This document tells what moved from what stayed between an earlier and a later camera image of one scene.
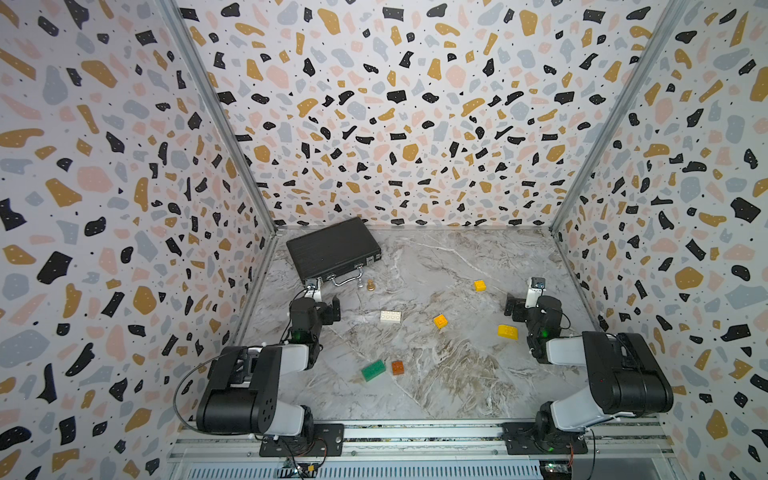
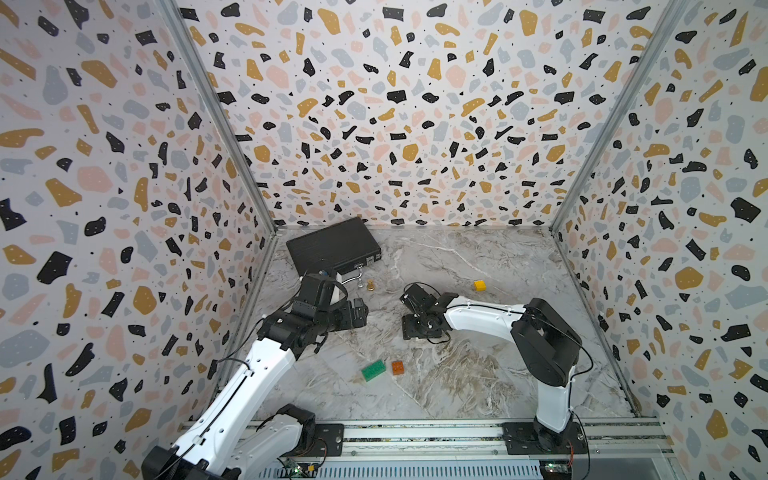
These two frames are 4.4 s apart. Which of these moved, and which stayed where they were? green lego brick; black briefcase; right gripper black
Moved: right gripper black
Stayed: black briefcase; green lego brick
